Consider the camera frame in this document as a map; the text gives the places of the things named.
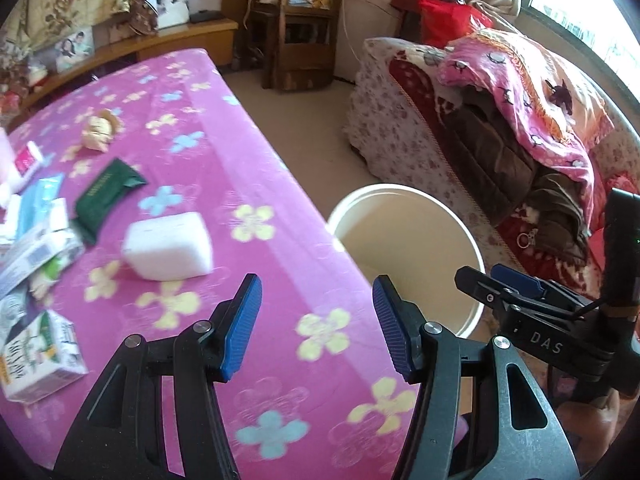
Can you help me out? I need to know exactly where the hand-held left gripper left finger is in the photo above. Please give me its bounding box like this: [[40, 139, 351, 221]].
[[52, 272, 263, 480]]

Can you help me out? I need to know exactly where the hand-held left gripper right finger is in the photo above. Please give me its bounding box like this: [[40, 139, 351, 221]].
[[372, 275, 581, 480]]

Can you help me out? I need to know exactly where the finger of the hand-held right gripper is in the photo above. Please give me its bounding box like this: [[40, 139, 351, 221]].
[[454, 266, 523, 313], [490, 262, 598, 311]]

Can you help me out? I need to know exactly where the white round bucket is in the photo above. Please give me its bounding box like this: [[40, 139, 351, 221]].
[[327, 183, 485, 339]]

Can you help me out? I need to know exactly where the blue white medicine box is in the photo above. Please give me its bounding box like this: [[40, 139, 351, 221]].
[[0, 227, 76, 301]]

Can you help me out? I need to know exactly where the person's right hand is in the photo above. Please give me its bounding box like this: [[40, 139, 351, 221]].
[[555, 389, 623, 480]]

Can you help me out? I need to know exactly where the brown jacket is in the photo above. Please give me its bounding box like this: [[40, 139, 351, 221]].
[[439, 85, 592, 263]]

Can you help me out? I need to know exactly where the pink floral tablecloth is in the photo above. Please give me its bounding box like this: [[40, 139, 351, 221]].
[[0, 49, 471, 480]]

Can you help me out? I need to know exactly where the floral covered sofa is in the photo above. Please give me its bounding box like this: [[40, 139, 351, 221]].
[[344, 36, 640, 321]]

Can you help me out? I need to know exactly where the dark green packet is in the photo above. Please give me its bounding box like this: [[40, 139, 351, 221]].
[[74, 158, 147, 246]]

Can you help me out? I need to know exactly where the green white tissue pack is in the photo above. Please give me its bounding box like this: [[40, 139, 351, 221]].
[[31, 245, 85, 306]]

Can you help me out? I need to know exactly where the pink printed blanket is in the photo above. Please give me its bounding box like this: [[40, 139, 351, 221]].
[[436, 27, 617, 233]]

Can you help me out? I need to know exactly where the green white milk carton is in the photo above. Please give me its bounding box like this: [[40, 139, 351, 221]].
[[0, 310, 89, 404]]

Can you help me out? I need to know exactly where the blue plastic packet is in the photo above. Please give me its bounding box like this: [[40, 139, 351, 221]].
[[17, 174, 66, 241]]

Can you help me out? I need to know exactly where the crumpled tan paper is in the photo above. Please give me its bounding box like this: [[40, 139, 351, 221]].
[[82, 109, 124, 151]]

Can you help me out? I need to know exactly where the red plastic bag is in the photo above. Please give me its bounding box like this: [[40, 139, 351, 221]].
[[419, 0, 494, 50]]

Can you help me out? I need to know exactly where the white bottle pink label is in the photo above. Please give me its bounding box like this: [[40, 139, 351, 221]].
[[14, 141, 47, 181]]

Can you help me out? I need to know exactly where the wooden chair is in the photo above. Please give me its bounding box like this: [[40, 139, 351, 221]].
[[247, 0, 349, 94]]

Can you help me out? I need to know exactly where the window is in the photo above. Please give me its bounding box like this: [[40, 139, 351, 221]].
[[520, 0, 640, 111]]

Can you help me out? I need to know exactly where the clutter of plastic bags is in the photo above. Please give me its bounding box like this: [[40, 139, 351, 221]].
[[0, 42, 57, 113]]

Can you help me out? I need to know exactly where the beige floral curtain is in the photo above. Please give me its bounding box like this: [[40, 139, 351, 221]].
[[17, 0, 137, 53]]

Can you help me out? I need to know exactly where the white cable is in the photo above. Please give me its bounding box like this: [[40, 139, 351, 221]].
[[341, 0, 362, 82]]

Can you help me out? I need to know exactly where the photo frame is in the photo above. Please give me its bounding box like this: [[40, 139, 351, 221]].
[[52, 29, 95, 74]]

